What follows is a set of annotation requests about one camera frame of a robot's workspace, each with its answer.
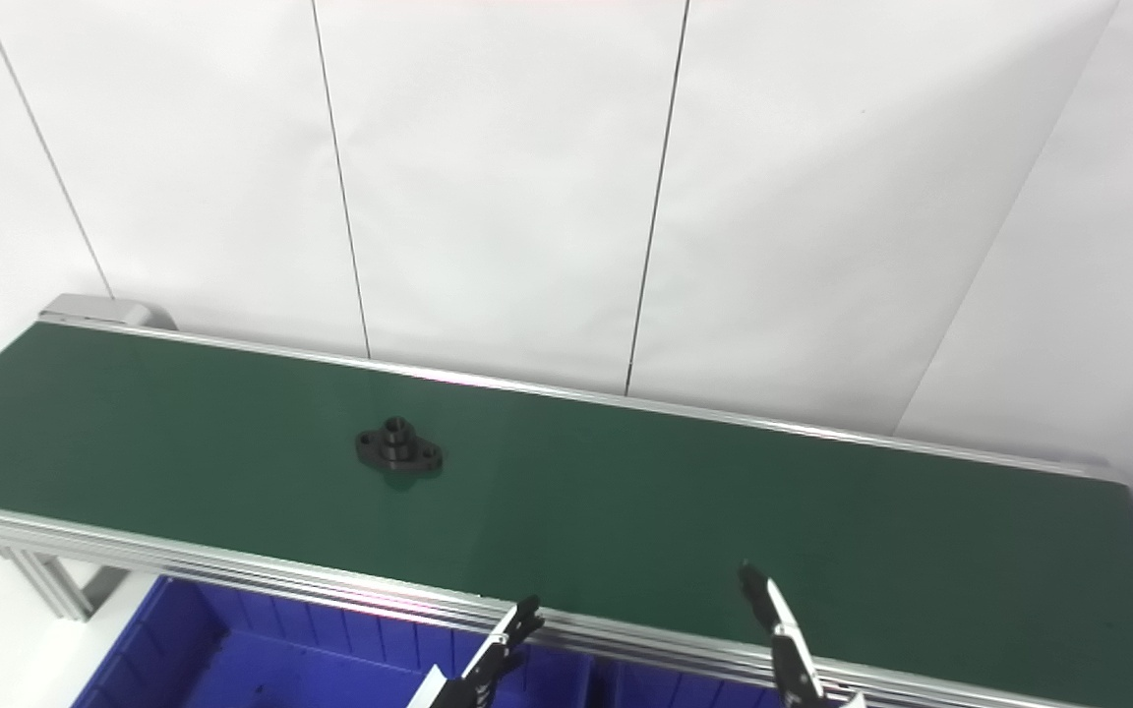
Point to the black flange part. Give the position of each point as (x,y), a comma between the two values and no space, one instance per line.
(397,452)

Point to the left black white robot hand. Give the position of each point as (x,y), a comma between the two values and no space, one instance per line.
(483,674)

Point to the grey conveyor end housing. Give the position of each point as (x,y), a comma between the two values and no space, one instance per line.
(104,310)

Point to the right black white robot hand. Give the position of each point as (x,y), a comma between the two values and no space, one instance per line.
(791,659)

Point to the green conveyor belt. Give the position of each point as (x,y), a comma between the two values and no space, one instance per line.
(675,511)
(232,572)

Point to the blue plastic bin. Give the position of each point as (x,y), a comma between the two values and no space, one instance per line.
(704,693)
(262,669)

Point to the aluminium conveyor leg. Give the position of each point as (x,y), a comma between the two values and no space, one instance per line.
(60,580)

